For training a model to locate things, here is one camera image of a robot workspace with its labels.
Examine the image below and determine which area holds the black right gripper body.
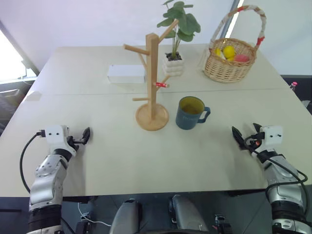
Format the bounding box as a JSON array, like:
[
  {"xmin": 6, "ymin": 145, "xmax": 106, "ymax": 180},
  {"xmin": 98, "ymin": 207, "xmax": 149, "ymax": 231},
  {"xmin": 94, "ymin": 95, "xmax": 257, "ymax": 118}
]
[{"xmin": 245, "ymin": 132, "xmax": 266, "ymax": 153}]

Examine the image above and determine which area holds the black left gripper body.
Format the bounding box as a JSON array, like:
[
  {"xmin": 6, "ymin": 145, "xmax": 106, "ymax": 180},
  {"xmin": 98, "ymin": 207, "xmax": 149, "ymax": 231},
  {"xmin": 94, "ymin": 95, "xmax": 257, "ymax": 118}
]
[{"xmin": 65, "ymin": 136, "xmax": 85, "ymax": 151}]

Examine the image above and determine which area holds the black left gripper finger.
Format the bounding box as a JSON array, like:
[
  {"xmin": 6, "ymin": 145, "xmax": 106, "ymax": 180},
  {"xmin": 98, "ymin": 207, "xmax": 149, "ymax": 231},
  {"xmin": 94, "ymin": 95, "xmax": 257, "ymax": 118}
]
[{"xmin": 81, "ymin": 126, "xmax": 91, "ymax": 145}]

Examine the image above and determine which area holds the blue ceramic mug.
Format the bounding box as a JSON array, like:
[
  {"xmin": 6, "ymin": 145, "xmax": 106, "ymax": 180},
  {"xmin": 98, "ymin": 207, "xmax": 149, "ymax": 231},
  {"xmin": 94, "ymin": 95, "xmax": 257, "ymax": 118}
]
[{"xmin": 175, "ymin": 96, "xmax": 212, "ymax": 131}]

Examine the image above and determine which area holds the wooden mug tree stand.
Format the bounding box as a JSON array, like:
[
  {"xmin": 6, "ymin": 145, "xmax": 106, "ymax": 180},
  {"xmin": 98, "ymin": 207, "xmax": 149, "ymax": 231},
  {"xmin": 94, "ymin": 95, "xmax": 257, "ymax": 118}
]
[{"xmin": 122, "ymin": 19, "xmax": 180, "ymax": 132}]

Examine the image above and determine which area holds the white rectangular box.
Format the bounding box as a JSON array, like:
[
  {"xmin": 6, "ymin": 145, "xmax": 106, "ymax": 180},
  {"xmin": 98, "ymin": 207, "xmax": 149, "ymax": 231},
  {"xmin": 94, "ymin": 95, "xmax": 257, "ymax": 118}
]
[{"xmin": 107, "ymin": 64, "xmax": 147, "ymax": 84}]

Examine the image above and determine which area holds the yellow lemon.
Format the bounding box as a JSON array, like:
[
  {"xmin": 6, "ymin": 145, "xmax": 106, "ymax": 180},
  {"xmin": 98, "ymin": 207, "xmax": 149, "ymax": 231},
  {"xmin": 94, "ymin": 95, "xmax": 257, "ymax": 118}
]
[{"xmin": 223, "ymin": 45, "xmax": 235, "ymax": 59}]

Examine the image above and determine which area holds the dark grey rounded shape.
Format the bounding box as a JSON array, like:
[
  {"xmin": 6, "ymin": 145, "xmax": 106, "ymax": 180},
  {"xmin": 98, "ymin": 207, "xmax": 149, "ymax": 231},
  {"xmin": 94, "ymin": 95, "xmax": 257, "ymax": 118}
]
[
  {"xmin": 108, "ymin": 198, "xmax": 143, "ymax": 234},
  {"xmin": 168, "ymin": 194, "xmax": 210, "ymax": 233}
]

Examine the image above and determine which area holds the white ribbed plant pot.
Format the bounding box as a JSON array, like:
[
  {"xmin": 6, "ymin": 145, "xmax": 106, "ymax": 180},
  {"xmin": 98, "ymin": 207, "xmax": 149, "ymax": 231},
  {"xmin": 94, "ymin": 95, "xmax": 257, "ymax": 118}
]
[{"xmin": 162, "ymin": 51, "xmax": 185, "ymax": 78}]

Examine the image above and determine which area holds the green leafy plant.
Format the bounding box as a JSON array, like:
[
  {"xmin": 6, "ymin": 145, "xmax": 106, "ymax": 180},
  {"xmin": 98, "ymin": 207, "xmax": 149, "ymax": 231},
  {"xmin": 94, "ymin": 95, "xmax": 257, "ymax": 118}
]
[{"xmin": 156, "ymin": 0, "xmax": 202, "ymax": 60}]

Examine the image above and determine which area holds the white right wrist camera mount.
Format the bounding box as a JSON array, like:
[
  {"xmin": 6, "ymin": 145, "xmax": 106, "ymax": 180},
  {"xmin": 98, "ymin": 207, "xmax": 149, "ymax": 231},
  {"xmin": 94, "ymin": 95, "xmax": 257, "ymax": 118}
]
[{"xmin": 259, "ymin": 125, "xmax": 284, "ymax": 152}]

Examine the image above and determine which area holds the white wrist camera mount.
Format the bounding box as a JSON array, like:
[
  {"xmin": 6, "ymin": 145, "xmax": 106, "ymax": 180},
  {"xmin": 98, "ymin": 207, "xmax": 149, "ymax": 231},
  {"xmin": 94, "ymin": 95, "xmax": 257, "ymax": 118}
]
[
  {"xmin": 44, "ymin": 125, "xmax": 77, "ymax": 156},
  {"xmin": 259, "ymin": 125, "xmax": 284, "ymax": 152}
]

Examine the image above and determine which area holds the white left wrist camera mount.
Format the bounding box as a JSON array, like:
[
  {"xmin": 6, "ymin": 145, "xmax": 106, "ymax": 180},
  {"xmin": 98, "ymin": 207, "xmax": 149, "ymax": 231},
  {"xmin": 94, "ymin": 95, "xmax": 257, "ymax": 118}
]
[{"xmin": 44, "ymin": 125, "xmax": 77, "ymax": 156}]

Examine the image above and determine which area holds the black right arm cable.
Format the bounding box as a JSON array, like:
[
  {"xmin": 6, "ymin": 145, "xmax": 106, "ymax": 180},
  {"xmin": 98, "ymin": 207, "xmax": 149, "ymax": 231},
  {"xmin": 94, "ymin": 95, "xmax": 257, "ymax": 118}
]
[{"xmin": 244, "ymin": 135, "xmax": 309, "ymax": 216}]

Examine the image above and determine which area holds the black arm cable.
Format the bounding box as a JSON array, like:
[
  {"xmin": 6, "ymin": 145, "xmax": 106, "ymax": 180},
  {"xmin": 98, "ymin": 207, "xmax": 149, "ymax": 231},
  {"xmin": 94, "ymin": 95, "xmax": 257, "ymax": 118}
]
[
  {"xmin": 19, "ymin": 131, "xmax": 46, "ymax": 194},
  {"xmin": 244, "ymin": 135, "xmax": 309, "ymax": 216}
]

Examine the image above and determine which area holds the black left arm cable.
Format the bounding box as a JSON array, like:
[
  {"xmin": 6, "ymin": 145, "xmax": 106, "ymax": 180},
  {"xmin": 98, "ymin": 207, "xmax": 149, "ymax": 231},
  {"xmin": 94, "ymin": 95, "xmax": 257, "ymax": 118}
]
[{"xmin": 19, "ymin": 131, "xmax": 46, "ymax": 194}]

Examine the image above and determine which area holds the wicker basket with handle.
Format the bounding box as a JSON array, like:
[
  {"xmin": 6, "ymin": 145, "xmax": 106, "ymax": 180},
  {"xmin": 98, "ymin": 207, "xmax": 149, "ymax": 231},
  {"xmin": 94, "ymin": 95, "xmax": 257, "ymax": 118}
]
[{"xmin": 203, "ymin": 4, "xmax": 267, "ymax": 84}]

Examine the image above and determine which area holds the thin white cable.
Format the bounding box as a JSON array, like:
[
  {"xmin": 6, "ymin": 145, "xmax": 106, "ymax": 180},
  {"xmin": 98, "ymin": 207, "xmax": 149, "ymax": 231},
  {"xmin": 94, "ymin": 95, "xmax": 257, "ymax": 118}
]
[{"xmin": 78, "ymin": 202, "xmax": 112, "ymax": 227}]

